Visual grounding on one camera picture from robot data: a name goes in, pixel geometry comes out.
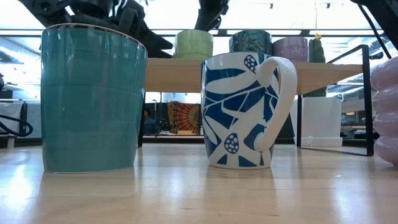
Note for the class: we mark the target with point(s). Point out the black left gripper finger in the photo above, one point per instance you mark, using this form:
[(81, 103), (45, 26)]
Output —
[(158, 46)]

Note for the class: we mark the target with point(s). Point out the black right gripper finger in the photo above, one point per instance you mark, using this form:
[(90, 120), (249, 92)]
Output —
[(223, 7), (205, 15)]

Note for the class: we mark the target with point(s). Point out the light green mug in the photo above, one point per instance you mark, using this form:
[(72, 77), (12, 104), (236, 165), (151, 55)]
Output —
[(194, 45)]

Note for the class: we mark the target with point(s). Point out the dark green glazed mug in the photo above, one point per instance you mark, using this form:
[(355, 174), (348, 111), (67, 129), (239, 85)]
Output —
[(250, 42)]

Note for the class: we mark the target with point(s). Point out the lavender ribbed mug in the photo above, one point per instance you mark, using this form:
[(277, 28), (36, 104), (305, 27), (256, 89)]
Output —
[(290, 49)]

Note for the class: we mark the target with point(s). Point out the teal mug white interior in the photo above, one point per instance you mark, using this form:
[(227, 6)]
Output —
[(93, 102)]

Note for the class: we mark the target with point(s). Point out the white blue leaf-pattern mug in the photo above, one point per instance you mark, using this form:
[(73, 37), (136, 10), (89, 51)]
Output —
[(236, 112)]

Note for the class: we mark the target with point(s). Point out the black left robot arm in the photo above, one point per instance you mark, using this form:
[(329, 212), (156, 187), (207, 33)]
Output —
[(46, 7)]

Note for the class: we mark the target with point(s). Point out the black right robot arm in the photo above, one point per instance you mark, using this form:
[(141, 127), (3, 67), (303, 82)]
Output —
[(385, 15)]

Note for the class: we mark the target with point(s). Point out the person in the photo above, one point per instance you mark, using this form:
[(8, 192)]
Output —
[(150, 121)]

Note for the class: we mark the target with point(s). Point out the orange mandala tapestry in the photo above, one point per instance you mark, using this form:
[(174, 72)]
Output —
[(185, 118)]

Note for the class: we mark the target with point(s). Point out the green cactus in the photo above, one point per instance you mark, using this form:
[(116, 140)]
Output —
[(317, 51)]

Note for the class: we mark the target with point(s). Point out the wooden shelf riser black legs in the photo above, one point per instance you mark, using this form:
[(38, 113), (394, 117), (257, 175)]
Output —
[(326, 77)]

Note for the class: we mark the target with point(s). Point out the grey cloth panel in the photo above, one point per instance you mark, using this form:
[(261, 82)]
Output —
[(35, 112)]

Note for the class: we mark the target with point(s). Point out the white hexagonal plant pot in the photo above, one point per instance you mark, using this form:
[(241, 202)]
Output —
[(320, 121)]

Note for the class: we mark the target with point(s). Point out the small black lamp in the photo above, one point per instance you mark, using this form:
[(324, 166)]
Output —
[(377, 56)]

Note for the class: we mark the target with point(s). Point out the small wooden block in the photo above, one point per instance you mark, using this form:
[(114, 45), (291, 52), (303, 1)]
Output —
[(9, 141)]

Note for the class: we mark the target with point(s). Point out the wooden table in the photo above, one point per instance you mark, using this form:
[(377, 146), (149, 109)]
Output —
[(357, 127)]

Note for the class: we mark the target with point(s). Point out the black aluminium rig frame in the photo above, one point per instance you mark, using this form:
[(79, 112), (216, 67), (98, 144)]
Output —
[(174, 140)]

